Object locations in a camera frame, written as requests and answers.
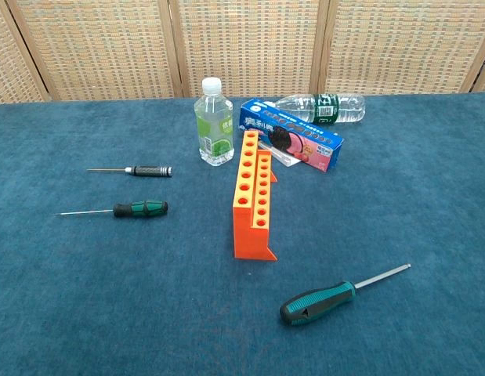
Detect large teal black handled screwdriver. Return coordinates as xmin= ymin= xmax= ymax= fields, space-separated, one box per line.
xmin=279 ymin=263 xmax=412 ymax=326

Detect orange tool holder rack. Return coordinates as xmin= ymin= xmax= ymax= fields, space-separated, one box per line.
xmin=231 ymin=130 xmax=279 ymax=262

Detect clear bottle light green label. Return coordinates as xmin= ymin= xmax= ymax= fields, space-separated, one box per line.
xmin=194 ymin=77 xmax=235 ymax=168

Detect blue cookie box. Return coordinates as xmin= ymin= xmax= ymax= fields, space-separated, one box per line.
xmin=238 ymin=98 xmax=345 ymax=173

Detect clear water bottle dark green label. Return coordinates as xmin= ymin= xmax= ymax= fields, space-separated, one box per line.
xmin=273 ymin=92 xmax=367 ymax=126

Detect blue felt table cover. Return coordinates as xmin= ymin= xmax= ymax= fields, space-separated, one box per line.
xmin=0 ymin=92 xmax=485 ymax=376

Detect black precision screwdriver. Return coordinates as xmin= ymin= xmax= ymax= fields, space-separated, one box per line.
xmin=87 ymin=165 xmax=173 ymax=179

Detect small green black handled screwdriver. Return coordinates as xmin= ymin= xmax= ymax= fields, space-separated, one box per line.
xmin=56 ymin=200 xmax=169 ymax=219

